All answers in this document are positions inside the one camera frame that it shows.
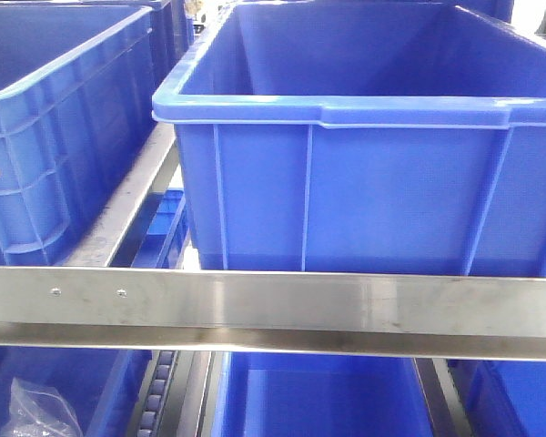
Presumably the blue plastic bin left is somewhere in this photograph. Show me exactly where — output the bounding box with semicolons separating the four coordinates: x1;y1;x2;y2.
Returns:
0;3;155;265

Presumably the roller track rail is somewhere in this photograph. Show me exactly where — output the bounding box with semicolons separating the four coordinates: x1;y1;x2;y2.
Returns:
136;351;178;437

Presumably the clear plastic bag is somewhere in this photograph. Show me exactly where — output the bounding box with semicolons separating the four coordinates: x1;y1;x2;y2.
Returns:
0;378;84;437

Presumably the blue bin lower right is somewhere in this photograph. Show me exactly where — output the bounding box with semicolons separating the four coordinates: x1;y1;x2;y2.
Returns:
447;360;546;436

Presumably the blue plastic bin centre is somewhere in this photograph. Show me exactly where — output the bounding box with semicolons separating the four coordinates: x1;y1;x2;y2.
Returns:
153;1;546;277

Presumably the blue bin lower centre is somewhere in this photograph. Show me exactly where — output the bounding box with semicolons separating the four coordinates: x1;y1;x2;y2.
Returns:
211;352;432;436

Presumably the blue bin lower left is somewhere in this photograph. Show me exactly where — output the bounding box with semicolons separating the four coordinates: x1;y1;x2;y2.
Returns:
0;346;152;436

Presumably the blue plastic bin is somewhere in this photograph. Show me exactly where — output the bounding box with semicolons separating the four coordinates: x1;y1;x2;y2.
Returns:
153;1;546;277
0;3;155;265

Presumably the stainless steel shelf rail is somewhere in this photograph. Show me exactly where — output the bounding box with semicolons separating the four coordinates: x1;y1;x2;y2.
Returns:
0;267;546;361

